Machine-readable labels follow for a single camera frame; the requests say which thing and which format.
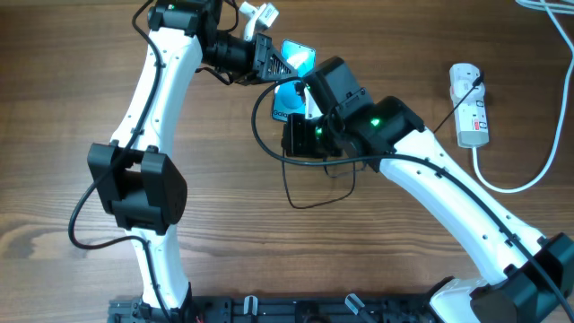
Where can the white USB charger plug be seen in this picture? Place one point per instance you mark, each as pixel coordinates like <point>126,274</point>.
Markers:
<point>467,89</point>

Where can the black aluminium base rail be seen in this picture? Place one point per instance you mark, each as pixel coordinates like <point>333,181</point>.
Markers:
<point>402,308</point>

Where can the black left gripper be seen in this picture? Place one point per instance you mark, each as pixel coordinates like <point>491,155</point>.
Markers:
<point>264,54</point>

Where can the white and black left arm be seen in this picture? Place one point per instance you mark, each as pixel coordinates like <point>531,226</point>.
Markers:
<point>134,175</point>

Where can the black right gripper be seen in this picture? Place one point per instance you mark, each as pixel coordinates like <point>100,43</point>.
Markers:
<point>296,139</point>

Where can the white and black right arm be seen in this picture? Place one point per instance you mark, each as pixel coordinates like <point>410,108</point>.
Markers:
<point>523,276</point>

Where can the white power strip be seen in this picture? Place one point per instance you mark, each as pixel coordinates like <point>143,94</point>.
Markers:
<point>470,116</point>

